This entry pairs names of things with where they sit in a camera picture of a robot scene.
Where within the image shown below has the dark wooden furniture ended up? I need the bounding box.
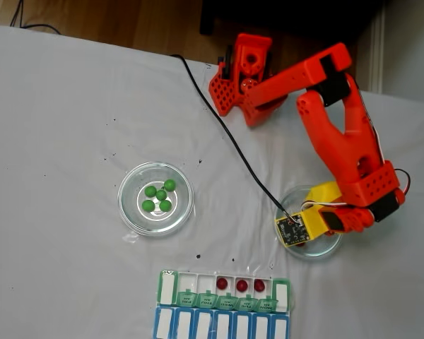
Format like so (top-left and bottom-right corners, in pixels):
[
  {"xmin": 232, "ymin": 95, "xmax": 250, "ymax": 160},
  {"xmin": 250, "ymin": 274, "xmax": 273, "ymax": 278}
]
[{"xmin": 199, "ymin": 0, "xmax": 388, "ymax": 61}]

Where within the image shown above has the orange perforated holder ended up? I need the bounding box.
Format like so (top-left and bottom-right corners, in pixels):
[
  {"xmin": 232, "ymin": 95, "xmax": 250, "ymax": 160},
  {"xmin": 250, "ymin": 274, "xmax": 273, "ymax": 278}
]
[{"xmin": 208, "ymin": 61, "xmax": 240, "ymax": 117}]

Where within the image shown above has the black camera cable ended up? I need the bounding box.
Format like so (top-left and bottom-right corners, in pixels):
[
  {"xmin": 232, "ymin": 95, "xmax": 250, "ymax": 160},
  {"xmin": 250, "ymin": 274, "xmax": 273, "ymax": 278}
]
[{"xmin": 171, "ymin": 54, "xmax": 298, "ymax": 224}]

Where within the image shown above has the white tablecloth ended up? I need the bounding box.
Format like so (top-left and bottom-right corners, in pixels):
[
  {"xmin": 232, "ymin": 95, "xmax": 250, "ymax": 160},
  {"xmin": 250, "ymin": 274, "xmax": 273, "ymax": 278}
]
[{"xmin": 0, "ymin": 23, "xmax": 424, "ymax": 339}]

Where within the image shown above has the thin black floor cable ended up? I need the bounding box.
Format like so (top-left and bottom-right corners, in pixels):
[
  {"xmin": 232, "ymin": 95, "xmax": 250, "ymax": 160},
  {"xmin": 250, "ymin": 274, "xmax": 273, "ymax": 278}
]
[{"xmin": 9, "ymin": 0, "xmax": 63, "ymax": 35}]

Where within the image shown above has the camera board in yellow mount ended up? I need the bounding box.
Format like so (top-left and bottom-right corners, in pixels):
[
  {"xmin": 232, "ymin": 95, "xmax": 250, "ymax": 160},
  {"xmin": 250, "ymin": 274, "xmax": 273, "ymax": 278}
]
[{"xmin": 274, "ymin": 207, "xmax": 328, "ymax": 247}]

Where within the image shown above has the weekly pill organizer box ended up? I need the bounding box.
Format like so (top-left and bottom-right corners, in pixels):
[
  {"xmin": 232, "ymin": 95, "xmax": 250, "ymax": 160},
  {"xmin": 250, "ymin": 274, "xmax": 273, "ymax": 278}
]
[{"xmin": 152, "ymin": 268, "xmax": 298, "ymax": 339}]

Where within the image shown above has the white door trim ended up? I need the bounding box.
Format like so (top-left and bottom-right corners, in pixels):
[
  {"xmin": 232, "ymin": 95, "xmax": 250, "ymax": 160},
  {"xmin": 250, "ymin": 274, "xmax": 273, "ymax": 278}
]
[{"xmin": 369, "ymin": 0, "xmax": 388, "ymax": 95}]

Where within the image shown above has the clear glass dish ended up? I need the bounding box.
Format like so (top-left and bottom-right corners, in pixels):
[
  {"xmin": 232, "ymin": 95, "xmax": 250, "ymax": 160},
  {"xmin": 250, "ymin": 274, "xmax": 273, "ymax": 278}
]
[
  {"xmin": 117, "ymin": 161, "xmax": 194, "ymax": 237},
  {"xmin": 274, "ymin": 185, "xmax": 343, "ymax": 261}
]

